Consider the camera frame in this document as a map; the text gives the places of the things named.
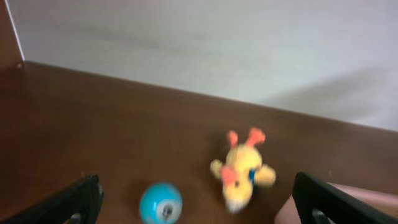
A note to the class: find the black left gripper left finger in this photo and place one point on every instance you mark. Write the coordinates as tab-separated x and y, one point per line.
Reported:
83	198

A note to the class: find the blue ball with eye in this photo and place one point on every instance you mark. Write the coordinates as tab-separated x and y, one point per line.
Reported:
161	203

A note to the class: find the pink box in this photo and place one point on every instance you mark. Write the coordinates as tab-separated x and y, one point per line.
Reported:
386	203

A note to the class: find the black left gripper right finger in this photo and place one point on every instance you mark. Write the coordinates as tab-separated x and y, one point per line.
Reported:
319	202

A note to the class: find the yellow plush duck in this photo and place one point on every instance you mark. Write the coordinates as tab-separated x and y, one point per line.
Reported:
242	170

